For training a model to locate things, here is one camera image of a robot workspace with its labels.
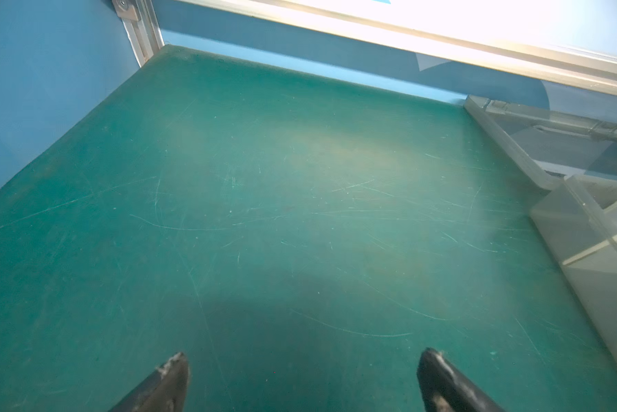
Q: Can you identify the aluminium frame post left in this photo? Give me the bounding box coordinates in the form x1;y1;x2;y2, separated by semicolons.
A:
112;0;164;66

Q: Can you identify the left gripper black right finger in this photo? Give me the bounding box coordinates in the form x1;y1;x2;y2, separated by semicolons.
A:
416;348;503;412

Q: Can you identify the clear plastic organizer box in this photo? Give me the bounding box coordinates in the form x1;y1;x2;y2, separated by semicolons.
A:
465;96;617;364

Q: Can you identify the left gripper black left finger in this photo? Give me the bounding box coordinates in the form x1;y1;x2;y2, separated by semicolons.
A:
109;352;190;412

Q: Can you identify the aluminium frame rail back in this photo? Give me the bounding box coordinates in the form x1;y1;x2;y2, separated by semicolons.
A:
209;0;617;96

